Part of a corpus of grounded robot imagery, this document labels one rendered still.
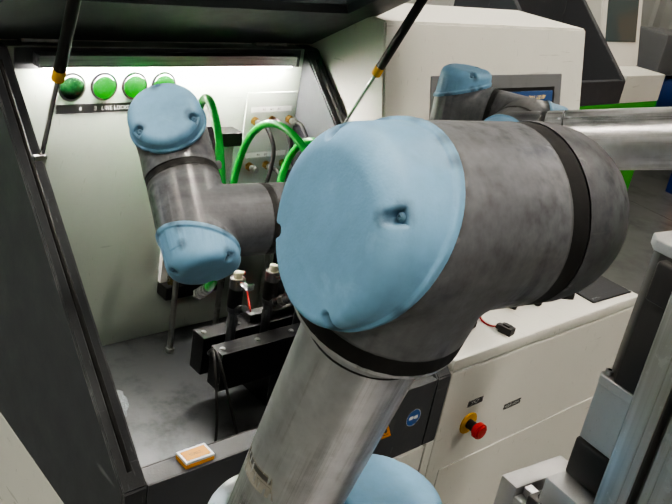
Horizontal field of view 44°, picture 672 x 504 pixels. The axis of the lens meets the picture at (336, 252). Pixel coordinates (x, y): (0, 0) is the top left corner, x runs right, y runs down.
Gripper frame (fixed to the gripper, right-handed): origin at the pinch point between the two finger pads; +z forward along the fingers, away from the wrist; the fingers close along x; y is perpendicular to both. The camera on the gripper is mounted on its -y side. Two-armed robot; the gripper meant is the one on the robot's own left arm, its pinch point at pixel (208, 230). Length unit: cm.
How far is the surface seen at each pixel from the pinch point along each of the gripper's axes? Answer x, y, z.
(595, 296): 83, -10, 82
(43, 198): -26.0, -11.7, 9.7
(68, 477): -27.1, 27.6, 30.0
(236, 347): -0.4, 5.7, 41.6
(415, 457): 32, 26, 63
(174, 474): -8.8, 30.0, 20.1
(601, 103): 209, -211, 337
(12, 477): -44, 24, 53
